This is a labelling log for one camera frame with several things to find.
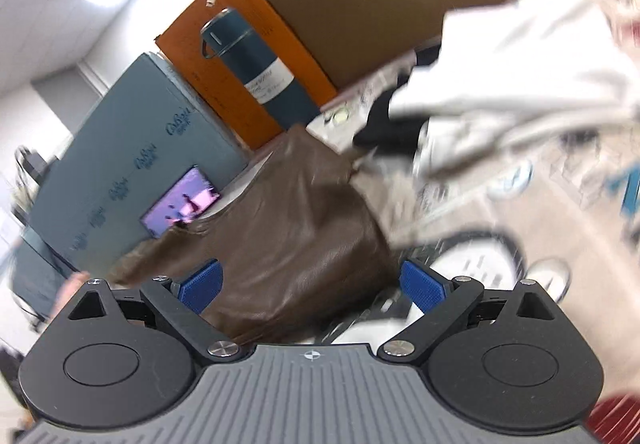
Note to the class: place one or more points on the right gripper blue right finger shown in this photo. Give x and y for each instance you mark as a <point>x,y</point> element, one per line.
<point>446,305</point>

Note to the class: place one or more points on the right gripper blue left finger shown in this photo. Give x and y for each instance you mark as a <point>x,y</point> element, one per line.
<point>178,305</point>

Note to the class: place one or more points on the brown leather jacket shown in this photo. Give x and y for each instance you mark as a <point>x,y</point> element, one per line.
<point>298,248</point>

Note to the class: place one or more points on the person's hand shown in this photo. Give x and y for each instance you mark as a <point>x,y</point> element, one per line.
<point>67,291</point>

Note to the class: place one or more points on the smartphone with lit screen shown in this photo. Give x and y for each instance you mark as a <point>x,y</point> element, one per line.
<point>185,201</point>

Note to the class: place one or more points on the white printed tablecloth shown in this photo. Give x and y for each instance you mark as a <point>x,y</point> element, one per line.
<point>561,210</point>

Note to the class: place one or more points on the grey-blue box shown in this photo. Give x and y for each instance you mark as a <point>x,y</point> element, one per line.
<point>146,132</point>

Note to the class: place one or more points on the black garment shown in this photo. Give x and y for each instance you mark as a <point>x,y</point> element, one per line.
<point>390,136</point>

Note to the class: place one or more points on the white garment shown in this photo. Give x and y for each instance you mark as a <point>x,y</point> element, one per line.
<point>514,73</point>

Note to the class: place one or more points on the orange box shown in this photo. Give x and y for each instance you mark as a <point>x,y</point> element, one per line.
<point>219,88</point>

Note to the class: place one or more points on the dark teal thermos bottle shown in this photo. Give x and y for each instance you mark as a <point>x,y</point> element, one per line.
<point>230,38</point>

